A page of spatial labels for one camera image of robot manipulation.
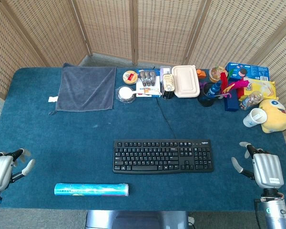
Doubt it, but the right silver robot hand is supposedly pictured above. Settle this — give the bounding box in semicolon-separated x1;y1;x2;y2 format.
231;141;285;189

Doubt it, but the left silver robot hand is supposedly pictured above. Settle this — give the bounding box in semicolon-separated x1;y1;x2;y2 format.
0;148;36;192

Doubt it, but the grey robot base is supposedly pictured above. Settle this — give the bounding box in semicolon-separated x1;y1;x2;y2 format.
85;210;196;229

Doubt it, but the white paper cup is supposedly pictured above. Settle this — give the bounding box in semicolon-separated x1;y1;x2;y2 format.
243;108;268;128

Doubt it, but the yellow plush toy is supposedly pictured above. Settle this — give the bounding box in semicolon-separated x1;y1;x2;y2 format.
258;98;286;134

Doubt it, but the clear glass jar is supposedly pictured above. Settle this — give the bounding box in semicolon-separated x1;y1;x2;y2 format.
240;91;264;111

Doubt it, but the dark blue rectangular box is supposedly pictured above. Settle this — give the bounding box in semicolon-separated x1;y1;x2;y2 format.
224;92;240;112

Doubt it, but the yellow snack bag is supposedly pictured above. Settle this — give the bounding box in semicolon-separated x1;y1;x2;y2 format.
238;76;276;101

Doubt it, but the blue table cloth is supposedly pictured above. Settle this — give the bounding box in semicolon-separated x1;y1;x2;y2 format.
0;67;286;211

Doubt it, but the colourful feather toy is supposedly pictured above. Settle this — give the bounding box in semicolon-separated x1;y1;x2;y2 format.
214;69;250;99

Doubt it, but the blue cylindrical tube package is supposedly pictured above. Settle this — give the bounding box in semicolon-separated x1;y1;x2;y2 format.
54;183;130;197

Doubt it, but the black pen holder cup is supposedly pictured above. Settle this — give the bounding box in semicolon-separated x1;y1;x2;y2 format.
197;82;216;107

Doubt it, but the blue drink bottle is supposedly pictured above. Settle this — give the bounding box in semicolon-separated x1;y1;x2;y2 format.
208;80;222;98

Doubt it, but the blue Oreo cookie box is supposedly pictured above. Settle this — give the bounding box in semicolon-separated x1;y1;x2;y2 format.
225;62;270;82

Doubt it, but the black computer keyboard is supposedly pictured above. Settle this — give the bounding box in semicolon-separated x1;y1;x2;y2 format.
112;139;215;175

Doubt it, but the clear cup with fruit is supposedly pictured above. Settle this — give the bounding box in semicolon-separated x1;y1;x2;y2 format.
209;66;229;83

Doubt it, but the grey microfibre towel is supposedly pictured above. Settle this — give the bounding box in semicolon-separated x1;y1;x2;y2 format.
55;62;117;112

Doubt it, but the beige lidded food box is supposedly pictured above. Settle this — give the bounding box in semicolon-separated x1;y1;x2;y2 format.
171;64;201;99

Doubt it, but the clear plastic rectangular box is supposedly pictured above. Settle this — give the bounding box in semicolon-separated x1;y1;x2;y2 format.
160;65;173;76

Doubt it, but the round clear lidded container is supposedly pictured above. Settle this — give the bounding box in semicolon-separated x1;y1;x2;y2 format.
116;85;136;104

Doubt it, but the round tin with red label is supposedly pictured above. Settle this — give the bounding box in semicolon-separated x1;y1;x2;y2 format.
123;70;138;85

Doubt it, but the woven folding screen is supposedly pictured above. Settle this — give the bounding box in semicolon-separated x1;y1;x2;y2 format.
0;0;286;175

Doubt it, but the black keyboard cable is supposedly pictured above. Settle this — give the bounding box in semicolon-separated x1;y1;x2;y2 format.
155;97;177;140

